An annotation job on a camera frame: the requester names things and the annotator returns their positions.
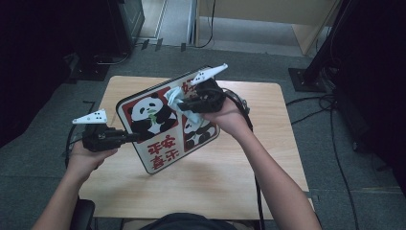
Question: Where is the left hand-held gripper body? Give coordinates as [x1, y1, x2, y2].
[72, 108, 126, 153]

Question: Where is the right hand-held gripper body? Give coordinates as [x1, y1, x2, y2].
[190, 62, 229, 114]

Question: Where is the panda picture sign board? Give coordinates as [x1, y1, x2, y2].
[115, 65, 221, 175]

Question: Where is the person's left hand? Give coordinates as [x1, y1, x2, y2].
[65, 142, 119, 183]

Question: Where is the person's right hand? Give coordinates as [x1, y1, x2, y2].
[201, 99, 253, 139]

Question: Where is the dark stand base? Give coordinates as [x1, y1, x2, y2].
[63, 52, 111, 84]

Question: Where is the black metal stand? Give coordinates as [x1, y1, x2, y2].
[287, 0, 352, 94]

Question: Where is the light wooden desk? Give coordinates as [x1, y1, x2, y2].
[194, 0, 341, 58]

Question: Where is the person's dark clothing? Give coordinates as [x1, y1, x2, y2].
[140, 213, 238, 230]

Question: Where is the dark cabinet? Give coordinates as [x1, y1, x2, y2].
[106, 0, 147, 56]

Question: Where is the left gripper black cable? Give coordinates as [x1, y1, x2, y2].
[63, 124, 84, 170]

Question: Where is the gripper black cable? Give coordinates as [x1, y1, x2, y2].
[63, 124, 84, 170]
[222, 87, 266, 230]

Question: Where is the black hanging cable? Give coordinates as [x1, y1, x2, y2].
[194, 0, 216, 50]

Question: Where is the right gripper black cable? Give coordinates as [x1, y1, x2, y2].
[222, 87, 266, 230]

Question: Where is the long black floor cable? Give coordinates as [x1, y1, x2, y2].
[329, 108, 361, 230]

